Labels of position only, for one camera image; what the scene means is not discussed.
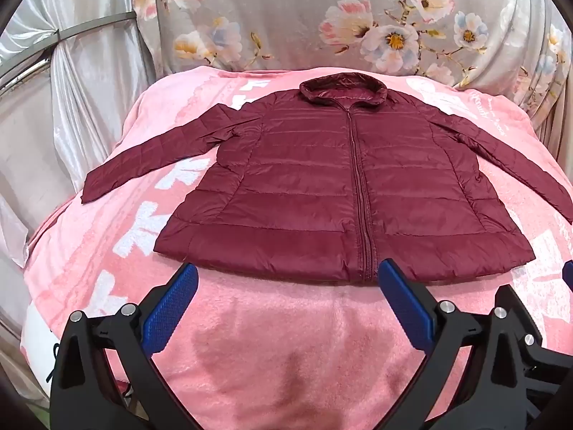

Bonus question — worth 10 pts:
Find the grey metal pole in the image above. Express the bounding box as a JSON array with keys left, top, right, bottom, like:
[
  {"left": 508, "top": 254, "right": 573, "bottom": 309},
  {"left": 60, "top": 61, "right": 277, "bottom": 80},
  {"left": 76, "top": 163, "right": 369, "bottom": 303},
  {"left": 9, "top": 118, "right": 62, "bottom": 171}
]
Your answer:
[{"left": 0, "top": 11, "right": 137, "bottom": 95}]

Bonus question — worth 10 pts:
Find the grey floral cloth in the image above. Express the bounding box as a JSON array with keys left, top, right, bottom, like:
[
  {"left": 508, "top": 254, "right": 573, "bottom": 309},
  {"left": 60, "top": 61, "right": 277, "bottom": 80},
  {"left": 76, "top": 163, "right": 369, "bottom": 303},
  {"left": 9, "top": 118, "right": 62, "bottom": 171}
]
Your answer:
[{"left": 150, "top": 0, "right": 573, "bottom": 162}]

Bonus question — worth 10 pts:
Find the white satin curtain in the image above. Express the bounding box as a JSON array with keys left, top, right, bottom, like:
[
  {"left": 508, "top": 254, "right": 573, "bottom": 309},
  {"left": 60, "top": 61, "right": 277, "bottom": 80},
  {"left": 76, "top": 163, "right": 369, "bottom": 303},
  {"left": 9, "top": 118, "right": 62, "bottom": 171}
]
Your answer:
[{"left": 0, "top": 0, "right": 162, "bottom": 269}]

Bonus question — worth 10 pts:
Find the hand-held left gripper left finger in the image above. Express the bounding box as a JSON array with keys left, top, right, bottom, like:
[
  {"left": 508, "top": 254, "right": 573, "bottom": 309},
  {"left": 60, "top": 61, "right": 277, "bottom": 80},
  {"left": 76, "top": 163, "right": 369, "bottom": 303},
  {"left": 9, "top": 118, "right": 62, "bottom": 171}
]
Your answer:
[{"left": 49, "top": 262, "right": 200, "bottom": 430}]

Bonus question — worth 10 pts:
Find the pink fleece blanket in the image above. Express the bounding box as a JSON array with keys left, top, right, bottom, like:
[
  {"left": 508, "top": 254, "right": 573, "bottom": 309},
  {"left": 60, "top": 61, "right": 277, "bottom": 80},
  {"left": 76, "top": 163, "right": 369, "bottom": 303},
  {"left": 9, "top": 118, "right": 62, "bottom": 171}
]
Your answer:
[{"left": 20, "top": 66, "right": 573, "bottom": 430}]

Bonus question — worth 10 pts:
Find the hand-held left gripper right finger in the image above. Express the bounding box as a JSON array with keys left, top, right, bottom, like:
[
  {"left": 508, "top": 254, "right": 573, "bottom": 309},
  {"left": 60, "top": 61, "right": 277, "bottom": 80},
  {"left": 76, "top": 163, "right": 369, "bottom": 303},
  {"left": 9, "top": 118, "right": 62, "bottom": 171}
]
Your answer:
[{"left": 378, "top": 258, "right": 530, "bottom": 430}]

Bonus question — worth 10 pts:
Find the maroon puffer jacket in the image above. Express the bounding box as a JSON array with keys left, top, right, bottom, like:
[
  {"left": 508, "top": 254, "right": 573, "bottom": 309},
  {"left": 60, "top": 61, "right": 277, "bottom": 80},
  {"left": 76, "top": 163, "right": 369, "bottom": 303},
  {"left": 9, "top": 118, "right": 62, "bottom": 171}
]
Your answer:
[{"left": 81, "top": 73, "right": 573, "bottom": 284}]

